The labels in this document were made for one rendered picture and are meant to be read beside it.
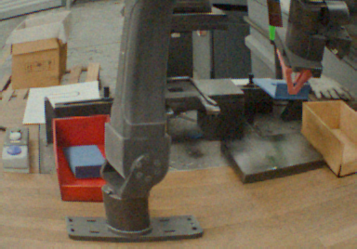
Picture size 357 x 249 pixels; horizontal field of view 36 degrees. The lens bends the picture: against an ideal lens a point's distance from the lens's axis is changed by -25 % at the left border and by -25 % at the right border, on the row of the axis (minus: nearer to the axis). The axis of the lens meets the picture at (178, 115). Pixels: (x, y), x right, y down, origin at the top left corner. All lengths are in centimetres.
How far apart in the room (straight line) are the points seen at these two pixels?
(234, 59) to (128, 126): 362
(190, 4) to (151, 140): 40
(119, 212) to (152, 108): 15
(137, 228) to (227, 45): 356
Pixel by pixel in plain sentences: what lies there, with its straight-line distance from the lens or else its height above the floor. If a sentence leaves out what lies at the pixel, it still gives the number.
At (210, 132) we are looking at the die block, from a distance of 124.
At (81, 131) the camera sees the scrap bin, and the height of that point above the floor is 93.
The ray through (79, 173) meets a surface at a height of 92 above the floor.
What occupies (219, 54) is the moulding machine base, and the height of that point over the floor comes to 33.
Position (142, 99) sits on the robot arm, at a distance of 81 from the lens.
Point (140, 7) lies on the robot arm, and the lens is 78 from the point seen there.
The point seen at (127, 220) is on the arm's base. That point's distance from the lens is 86.
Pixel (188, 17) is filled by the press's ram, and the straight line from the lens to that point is 118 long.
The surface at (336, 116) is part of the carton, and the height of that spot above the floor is 93.
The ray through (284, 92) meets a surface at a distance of 104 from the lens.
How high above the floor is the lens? 133
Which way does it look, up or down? 18 degrees down
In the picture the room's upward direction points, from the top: straight up
